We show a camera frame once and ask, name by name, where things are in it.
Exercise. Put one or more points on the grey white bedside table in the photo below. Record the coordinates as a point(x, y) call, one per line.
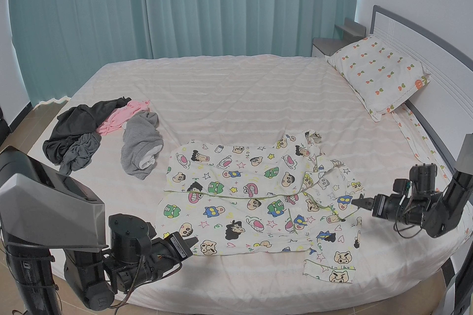
point(327, 46)

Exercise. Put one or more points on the bed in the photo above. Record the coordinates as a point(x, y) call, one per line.
point(240, 92)

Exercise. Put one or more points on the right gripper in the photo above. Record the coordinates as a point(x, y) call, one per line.
point(384, 206)

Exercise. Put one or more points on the grey sweater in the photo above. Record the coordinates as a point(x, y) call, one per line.
point(138, 143)

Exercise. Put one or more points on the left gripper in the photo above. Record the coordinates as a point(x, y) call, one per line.
point(173, 250)

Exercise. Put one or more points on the white printed pillow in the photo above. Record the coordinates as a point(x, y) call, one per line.
point(377, 73)

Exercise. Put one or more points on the dark grey garment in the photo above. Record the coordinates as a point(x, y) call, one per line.
point(79, 153)

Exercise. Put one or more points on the black garment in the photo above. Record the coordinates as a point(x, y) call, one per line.
point(74, 121)

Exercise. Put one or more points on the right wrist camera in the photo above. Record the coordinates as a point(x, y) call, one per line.
point(401, 187)

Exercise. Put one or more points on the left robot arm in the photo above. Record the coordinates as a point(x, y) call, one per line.
point(55, 210)

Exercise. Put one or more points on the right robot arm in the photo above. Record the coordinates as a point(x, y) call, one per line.
point(439, 210)

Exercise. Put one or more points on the pink garment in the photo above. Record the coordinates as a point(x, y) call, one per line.
point(118, 118)

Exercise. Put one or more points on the white printed pyjama top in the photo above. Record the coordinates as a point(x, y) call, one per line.
point(240, 202)

